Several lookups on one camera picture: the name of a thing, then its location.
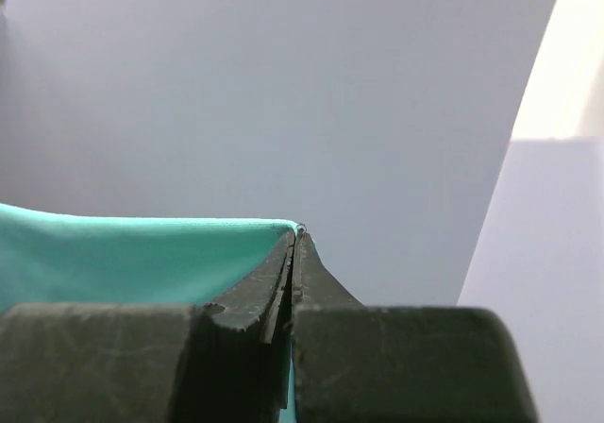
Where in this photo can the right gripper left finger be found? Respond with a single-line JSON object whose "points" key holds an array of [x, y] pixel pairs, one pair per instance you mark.
{"points": [[250, 309]]}

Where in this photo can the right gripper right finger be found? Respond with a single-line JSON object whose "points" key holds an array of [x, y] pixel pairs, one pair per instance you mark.
{"points": [[312, 283]]}

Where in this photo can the teal t shirt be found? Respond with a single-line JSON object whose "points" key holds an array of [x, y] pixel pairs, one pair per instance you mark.
{"points": [[103, 320]]}

